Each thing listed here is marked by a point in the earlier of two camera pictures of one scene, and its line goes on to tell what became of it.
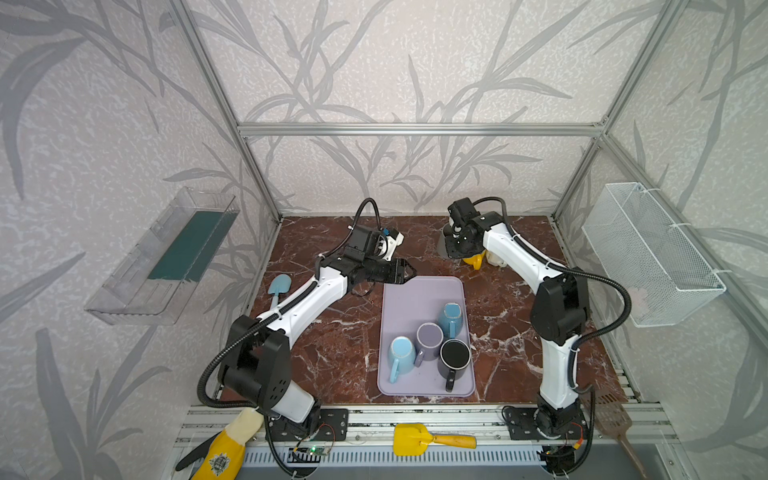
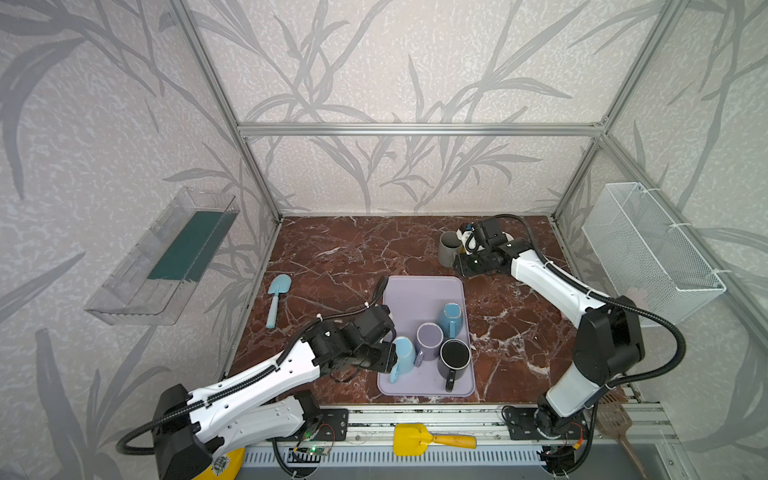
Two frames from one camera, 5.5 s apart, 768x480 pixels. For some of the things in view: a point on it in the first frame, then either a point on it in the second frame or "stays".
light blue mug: [401, 357] stays
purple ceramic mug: [429, 339] stays
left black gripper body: [389, 269] → [384, 356]
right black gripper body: [455, 245] → [469, 263]
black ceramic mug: [454, 358] stays
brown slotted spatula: [612, 415] stays
